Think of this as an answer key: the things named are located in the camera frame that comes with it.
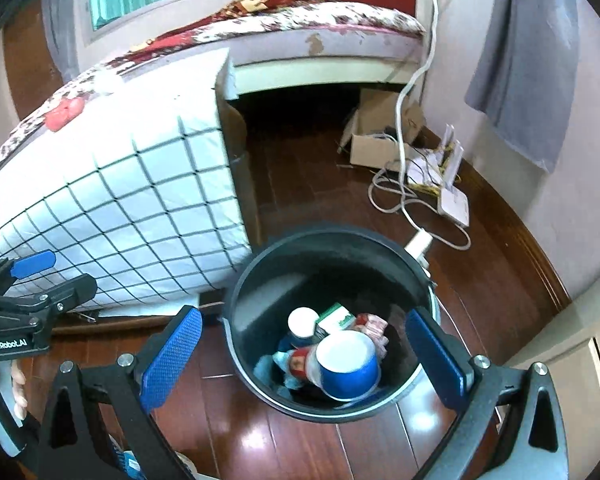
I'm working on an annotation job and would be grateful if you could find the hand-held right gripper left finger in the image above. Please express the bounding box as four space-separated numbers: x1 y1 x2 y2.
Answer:
22 305 203 480

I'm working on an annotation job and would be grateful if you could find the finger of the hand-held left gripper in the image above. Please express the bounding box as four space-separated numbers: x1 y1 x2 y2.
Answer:
40 274 98 314
0 251 57 286

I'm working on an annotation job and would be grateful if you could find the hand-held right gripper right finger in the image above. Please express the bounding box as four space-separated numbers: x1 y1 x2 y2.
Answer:
405 307 571 480

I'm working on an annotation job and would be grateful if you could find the red white paper box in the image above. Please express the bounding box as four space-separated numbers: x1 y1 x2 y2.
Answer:
355 312 388 358

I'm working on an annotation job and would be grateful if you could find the blue paper cup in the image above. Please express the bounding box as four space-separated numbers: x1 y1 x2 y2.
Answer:
315 330 382 402

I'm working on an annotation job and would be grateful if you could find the light blue tissue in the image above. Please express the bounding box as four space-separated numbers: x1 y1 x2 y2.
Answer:
252 352 306 393

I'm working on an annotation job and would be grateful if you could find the green milk carton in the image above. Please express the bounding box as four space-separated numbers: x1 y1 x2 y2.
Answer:
314 302 356 341

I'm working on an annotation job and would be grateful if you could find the white-capped blue bottle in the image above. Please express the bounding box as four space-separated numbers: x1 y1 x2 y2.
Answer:
286 306 321 356

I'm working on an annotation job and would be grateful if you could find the black trash bin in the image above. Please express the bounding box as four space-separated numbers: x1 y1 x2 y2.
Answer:
221 225 438 423

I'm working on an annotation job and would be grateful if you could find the person's left hand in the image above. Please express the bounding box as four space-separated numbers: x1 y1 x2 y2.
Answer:
10 361 29 420

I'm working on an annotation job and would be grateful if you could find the white plug adapter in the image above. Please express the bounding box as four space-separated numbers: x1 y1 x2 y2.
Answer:
404 228 434 267

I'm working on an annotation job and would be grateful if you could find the white checked mattress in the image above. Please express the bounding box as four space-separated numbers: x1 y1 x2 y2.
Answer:
0 49 261 311

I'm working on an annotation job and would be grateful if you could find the beige cabinet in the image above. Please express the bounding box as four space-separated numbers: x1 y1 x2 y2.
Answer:
505 292 600 466

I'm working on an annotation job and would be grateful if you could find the pink crumpled wrapper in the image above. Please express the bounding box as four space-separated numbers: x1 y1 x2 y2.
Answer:
45 97 83 133

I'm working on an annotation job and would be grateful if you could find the white square network device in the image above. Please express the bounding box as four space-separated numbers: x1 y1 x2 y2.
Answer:
436 186 472 227

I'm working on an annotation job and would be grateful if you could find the clear crumpled plastic wrap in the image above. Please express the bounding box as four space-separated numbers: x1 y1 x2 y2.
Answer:
94 72 123 96

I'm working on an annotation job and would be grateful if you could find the white router with antennas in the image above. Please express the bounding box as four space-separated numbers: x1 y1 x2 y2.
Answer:
407 124 466 188

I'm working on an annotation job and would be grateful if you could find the brown wooden wardrobe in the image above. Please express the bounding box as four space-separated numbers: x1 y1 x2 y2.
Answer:
2 7 68 118

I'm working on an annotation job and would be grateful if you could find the cardboard box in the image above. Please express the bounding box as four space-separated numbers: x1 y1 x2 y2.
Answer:
337 89 428 170

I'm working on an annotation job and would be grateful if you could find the grey window curtain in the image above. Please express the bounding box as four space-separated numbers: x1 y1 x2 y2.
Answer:
42 0 87 82

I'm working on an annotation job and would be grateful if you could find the long grey curtain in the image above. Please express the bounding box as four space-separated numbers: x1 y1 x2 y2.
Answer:
464 0 581 173

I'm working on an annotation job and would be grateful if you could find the bed with floral bedding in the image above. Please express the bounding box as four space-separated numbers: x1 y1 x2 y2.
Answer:
0 0 426 171

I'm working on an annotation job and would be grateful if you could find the white bed frame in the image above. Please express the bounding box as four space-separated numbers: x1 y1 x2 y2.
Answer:
230 30 426 98

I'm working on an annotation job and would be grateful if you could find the white power cable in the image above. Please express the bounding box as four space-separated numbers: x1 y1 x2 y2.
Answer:
370 0 473 251

